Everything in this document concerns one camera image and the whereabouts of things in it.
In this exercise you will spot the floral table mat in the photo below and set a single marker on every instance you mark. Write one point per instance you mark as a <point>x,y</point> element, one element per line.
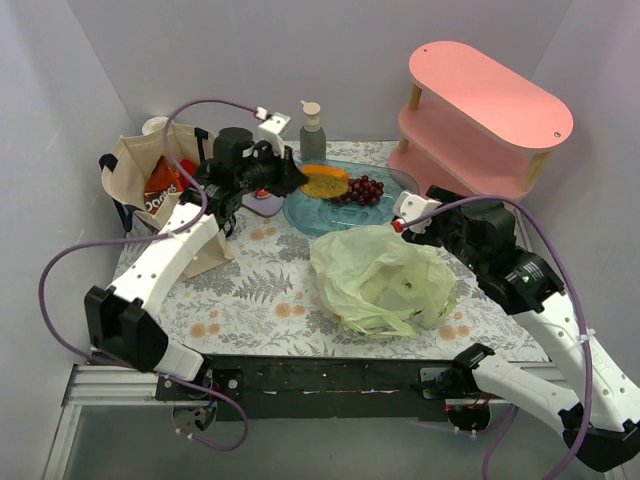
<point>265,302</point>

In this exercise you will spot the purple plastic lid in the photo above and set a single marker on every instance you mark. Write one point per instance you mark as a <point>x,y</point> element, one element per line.
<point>265,206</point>

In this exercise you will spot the light green plastic grocery bag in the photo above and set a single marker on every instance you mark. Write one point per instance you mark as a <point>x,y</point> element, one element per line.
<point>379,285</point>

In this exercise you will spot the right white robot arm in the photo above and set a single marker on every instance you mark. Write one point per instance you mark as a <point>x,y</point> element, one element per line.
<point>597,411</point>

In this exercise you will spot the orange Doritos chip bag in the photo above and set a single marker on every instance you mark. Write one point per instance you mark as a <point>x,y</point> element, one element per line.
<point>164,180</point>

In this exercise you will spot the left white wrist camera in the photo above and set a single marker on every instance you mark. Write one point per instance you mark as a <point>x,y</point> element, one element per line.
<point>271,128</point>

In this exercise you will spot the red grape bunch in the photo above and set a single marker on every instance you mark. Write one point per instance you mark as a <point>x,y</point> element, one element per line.
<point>363,191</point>

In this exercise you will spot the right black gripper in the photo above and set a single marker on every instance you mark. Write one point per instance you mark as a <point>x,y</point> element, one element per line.
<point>417,235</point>

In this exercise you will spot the white cup behind tote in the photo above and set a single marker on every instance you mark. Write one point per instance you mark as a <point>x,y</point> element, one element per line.
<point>153,124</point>

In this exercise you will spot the orange toy bread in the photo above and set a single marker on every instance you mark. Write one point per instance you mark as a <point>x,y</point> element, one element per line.
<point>324,182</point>

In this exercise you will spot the grey soap pump bottle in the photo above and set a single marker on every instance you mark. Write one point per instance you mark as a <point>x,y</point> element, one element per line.
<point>312,136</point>

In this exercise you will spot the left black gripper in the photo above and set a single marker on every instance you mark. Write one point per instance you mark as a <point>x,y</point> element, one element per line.
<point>280,171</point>

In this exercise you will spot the pink three-tier shelf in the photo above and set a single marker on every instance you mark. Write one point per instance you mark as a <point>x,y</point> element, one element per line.
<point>473,126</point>

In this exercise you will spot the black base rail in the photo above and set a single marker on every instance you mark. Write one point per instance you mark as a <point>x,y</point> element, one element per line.
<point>289,387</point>

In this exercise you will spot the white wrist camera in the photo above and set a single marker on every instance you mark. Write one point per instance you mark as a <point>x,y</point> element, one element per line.
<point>271,128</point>
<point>412,212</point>

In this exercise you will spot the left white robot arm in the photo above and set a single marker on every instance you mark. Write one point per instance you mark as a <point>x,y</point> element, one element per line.
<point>121,317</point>

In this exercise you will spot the beige canvas tote bag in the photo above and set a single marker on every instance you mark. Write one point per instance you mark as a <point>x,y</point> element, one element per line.
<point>126,169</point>

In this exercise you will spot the blue transparent plastic tray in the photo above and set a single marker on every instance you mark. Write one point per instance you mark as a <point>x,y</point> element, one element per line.
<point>316,217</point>

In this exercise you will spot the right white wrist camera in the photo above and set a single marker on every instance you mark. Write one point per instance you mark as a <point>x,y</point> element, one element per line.
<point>412,212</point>

